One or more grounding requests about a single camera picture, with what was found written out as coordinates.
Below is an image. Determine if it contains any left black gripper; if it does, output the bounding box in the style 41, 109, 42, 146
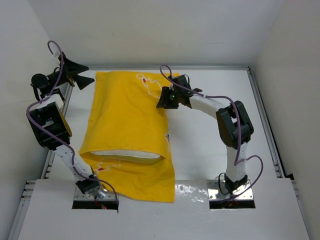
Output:
48, 55, 95, 89

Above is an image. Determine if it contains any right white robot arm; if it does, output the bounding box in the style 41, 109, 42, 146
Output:
156, 75, 254, 195

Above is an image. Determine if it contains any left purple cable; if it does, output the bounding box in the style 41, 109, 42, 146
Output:
26, 40, 120, 208

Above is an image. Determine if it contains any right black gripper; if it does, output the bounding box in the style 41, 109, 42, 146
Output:
157, 86, 181, 109

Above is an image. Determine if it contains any purple cable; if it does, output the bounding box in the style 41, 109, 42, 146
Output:
26, 40, 120, 208
159, 64, 265, 201

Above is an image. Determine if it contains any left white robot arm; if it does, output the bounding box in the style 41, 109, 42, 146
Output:
27, 53, 102, 197

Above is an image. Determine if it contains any yellow pillowcase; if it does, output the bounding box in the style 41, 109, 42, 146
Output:
79, 71, 175, 203

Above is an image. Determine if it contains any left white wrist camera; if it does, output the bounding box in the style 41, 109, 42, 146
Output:
52, 51, 61, 62

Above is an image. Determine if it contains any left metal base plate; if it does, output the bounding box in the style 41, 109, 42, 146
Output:
73, 186, 116, 201

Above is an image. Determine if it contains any cream quilted pillow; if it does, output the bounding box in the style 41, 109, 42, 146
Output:
91, 149, 162, 164

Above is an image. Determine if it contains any metal base plate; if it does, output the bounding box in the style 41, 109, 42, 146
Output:
73, 186, 116, 201
207, 179, 256, 201

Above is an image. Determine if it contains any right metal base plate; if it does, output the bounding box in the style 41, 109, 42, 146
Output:
207, 179, 256, 201

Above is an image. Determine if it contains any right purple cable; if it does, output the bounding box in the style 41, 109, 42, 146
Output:
159, 64, 265, 201

